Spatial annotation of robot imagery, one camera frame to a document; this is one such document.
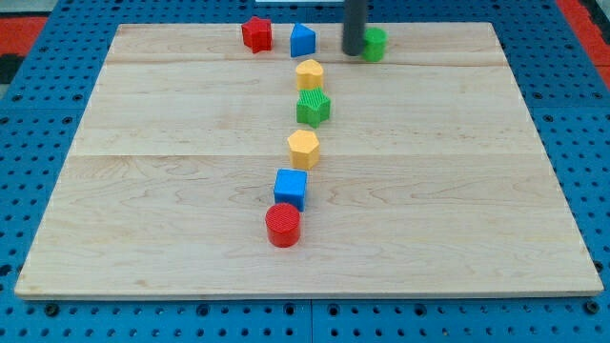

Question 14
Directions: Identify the red circle block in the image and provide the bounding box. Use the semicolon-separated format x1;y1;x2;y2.
265;203;301;248

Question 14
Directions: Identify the yellow heart block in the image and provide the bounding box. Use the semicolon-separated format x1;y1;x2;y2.
295;59;324;91

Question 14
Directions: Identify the green circle block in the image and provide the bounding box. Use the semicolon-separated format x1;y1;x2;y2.
361;27;388;62

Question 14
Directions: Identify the blue cube block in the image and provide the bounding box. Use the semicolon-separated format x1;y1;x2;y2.
274;169;308;212

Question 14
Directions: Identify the yellow hexagon block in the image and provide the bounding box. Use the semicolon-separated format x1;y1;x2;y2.
287;130;320;171

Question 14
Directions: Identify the green star block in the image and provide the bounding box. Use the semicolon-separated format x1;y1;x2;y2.
296;88;331;129

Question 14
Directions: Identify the wooden board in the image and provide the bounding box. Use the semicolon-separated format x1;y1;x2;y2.
14;22;603;300

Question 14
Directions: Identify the blue triangle block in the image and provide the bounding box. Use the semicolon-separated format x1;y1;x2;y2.
290;23;316;58

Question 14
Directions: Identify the red star block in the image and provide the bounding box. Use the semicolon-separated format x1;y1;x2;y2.
241;16;273;53

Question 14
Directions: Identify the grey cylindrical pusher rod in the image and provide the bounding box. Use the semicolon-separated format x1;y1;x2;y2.
341;0;368;56

